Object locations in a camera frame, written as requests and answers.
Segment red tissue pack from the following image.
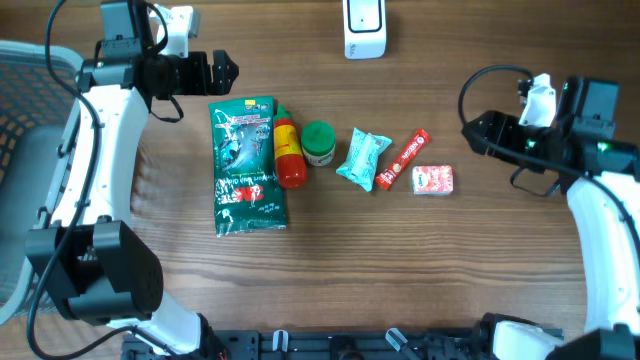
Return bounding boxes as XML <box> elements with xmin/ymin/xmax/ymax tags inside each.
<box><xmin>411</xmin><ymin>165</ymin><xmax>454</xmax><ymax>195</ymax></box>

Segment red Nescafe stick sachet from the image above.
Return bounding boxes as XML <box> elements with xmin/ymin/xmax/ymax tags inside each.
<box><xmin>374</xmin><ymin>128</ymin><xmax>431</xmax><ymax>190</ymax></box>

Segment green lid jar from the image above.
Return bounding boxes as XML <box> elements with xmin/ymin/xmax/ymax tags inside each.
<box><xmin>301</xmin><ymin>121</ymin><xmax>336</xmax><ymax>166</ymax></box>

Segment red chili sauce bottle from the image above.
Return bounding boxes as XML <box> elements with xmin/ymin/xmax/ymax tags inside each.
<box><xmin>273</xmin><ymin>104</ymin><xmax>307</xmax><ymax>189</ymax></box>

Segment mint green wipes packet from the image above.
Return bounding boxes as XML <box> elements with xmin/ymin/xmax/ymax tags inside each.
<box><xmin>336</xmin><ymin>128</ymin><xmax>392</xmax><ymax>192</ymax></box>

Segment green 3M gloves packet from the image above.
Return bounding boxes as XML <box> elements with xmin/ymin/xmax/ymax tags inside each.
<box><xmin>209</xmin><ymin>96</ymin><xmax>287</xmax><ymax>237</ymax></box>

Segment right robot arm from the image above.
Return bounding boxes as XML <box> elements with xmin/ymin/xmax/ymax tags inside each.
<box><xmin>461</xmin><ymin>69</ymin><xmax>639</xmax><ymax>359</ymax></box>

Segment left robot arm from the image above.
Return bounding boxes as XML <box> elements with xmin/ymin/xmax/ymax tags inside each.
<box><xmin>26</xmin><ymin>1</ymin><xmax>238</xmax><ymax>359</ymax></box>

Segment white barcode scanner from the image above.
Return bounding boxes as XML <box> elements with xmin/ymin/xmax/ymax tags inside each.
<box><xmin>342</xmin><ymin>0</ymin><xmax>387</xmax><ymax>60</ymax></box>

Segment grey plastic mesh basket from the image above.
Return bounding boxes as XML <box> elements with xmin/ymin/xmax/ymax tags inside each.
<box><xmin>1</xmin><ymin>40</ymin><xmax>79</xmax><ymax>324</ymax></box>

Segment left black camera cable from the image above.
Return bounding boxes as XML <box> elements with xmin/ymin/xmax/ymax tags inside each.
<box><xmin>25</xmin><ymin>0</ymin><xmax>186</xmax><ymax>360</ymax></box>

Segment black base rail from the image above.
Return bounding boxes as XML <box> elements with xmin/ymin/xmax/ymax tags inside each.
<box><xmin>121</xmin><ymin>328</ymin><xmax>566</xmax><ymax>360</ymax></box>

